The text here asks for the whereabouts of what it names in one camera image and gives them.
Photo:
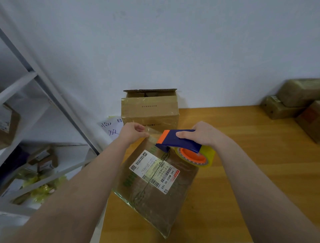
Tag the person's left hand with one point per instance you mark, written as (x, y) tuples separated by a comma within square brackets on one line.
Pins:
[(131, 134)]

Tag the person's right hand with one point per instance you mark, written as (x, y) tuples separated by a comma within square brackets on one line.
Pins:
[(207, 135)]

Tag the stack of cardboard boxes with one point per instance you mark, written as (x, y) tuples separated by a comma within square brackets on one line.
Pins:
[(150, 107)]

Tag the blue orange tape dispenser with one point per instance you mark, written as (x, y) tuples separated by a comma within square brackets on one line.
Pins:
[(175, 140)]

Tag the large green-printed cardboard box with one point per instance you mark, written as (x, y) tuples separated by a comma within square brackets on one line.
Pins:
[(150, 205)]

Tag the box barcode label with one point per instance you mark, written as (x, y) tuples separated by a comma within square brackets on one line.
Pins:
[(277, 109)]

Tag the small open-flap cardboard box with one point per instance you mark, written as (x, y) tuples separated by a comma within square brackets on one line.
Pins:
[(300, 91)]

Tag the cube red-printed cardboard box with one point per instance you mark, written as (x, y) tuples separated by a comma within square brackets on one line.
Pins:
[(310, 120)]

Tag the person's left forearm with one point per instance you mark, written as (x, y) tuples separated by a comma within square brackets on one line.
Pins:
[(62, 203)]

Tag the person's right forearm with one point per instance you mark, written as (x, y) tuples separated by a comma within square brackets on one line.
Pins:
[(272, 198)]

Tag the wooden table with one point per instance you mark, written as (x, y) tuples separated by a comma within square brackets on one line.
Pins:
[(265, 165)]

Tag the small open carton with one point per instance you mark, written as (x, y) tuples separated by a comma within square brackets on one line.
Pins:
[(44, 157)]

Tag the yellow plastic bag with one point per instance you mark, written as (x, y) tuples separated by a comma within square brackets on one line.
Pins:
[(37, 190)]

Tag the grey metal shelf rack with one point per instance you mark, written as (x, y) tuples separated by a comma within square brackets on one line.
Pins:
[(25, 82)]

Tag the large worn shelf carton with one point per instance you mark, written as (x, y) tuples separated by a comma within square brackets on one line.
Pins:
[(7, 125)]

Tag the dark blue bag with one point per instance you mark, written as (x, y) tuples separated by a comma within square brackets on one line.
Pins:
[(7, 165)]

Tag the white paper wall sign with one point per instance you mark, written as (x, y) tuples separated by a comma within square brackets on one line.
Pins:
[(111, 127)]

